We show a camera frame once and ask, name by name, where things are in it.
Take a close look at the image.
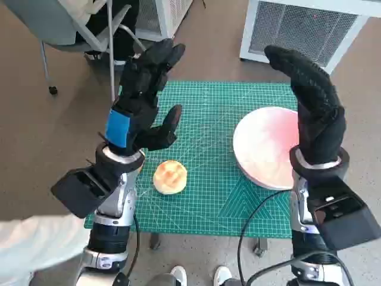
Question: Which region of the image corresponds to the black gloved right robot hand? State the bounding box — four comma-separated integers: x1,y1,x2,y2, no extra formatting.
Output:
264,45,346,165

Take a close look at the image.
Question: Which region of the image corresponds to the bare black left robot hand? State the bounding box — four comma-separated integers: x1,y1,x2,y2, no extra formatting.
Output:
104,38,186,156

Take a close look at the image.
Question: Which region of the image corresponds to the pink bowl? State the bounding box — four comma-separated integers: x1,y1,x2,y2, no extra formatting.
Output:
232,107,300,191

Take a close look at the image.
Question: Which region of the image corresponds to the round toy bread bun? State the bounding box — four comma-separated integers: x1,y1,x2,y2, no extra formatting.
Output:
152,160,188,196

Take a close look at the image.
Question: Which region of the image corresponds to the person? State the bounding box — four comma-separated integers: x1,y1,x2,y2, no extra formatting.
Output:
76,0,143,72

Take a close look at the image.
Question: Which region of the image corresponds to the green cutting mat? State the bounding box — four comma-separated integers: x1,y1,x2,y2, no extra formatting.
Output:
84,79,301,239

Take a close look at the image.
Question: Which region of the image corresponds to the small white mesh cabinet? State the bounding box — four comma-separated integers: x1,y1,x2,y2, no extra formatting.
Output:
135,0,194,42

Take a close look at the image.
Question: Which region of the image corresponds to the large white mesh cabinet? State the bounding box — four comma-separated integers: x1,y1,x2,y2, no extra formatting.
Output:
239,0,373,75

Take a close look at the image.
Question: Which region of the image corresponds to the grey chair with metal legs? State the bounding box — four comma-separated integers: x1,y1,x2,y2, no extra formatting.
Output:
0,0,149,105

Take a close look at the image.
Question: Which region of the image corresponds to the white shoe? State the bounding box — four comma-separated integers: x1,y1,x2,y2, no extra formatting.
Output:
170,266,188,286
214,266,232,286

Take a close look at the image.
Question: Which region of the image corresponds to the white robot body cover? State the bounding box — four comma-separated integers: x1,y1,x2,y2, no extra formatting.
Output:
0,213,90,286

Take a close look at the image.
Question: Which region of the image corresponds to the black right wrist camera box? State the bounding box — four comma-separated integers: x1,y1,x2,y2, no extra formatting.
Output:
308,175,381,251

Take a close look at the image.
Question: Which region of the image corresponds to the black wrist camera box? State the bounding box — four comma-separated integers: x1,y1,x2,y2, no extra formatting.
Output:
308,175,381,251
50,168,120,220

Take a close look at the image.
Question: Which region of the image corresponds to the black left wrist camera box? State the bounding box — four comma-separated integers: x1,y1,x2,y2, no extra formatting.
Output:
50,168,120,220

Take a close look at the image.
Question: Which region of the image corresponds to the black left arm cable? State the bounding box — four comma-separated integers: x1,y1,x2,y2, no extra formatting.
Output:
127,213,141,279

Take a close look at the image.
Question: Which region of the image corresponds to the long black right arm cable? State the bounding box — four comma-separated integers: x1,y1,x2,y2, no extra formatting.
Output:
237,189,294,286

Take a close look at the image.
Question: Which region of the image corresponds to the looping black right arm cable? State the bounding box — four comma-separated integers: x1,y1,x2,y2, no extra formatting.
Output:
246,251,354,286

